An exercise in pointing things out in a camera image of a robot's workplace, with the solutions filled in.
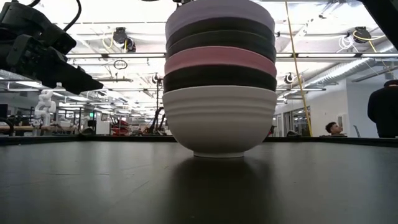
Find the white ribbed bowl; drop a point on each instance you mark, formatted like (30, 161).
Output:
(217, 118)

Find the person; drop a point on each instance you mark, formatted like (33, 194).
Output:
(384, 112)
(332, 128)

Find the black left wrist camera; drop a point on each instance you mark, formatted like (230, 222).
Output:
(56, 40)

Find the black bowl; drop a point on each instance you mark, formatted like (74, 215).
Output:
(220, 40)
(217, 77)
(217, 28)

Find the black tripod stand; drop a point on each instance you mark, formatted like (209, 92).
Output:
(157, 102)

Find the long ceiling light strip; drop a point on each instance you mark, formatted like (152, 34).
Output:
(326, 55)
(124, 55)

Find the pink bowl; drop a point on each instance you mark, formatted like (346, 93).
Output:
(217, 60)

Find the red cart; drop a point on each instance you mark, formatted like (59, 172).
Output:
(119, 129)

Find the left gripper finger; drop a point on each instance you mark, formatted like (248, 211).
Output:
(74, 81)

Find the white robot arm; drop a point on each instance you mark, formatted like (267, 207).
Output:
(45, 105)

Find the lavender bowl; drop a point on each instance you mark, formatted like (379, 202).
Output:
(217, 12)

